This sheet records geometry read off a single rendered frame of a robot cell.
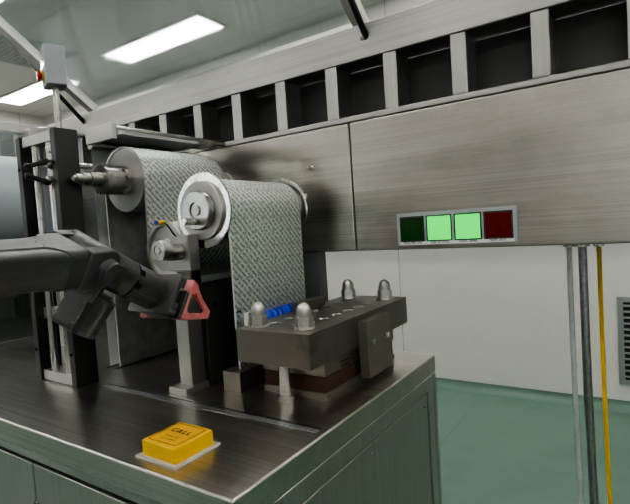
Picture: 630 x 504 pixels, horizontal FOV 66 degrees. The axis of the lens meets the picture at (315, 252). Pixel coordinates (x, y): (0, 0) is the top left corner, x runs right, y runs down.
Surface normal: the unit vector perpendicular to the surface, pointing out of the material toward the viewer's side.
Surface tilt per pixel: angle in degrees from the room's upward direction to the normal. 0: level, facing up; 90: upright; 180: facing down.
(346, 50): 90
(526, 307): 90
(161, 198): 92
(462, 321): 90
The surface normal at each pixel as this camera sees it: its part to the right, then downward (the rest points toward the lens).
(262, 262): 0.83, -0.03
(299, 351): -0.55, 0.08
